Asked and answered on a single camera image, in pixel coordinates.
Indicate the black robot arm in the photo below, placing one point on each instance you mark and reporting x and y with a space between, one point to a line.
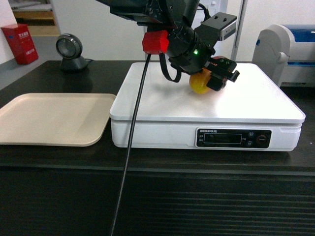
182 49

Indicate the grey blue label printer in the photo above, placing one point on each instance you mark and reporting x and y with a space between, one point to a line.
286 54

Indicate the black orange gripper body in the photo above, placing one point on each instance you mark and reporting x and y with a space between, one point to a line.
222 68

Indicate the beige plastic tray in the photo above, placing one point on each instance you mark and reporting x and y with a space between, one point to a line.
55 119

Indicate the black barcode scanner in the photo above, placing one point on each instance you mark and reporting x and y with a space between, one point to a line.
70 48

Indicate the red yellow mango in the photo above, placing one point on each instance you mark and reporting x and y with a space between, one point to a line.
198 82

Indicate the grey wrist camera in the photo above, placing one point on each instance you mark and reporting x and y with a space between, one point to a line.
217 28

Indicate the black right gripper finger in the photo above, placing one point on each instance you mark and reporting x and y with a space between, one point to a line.
216 83

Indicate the red fire extinguisher box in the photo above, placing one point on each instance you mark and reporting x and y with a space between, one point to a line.
20 42

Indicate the white checkout scale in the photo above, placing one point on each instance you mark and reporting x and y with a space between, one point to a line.
251 113

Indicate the red arm joint cover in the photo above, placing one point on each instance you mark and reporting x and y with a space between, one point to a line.
155 42

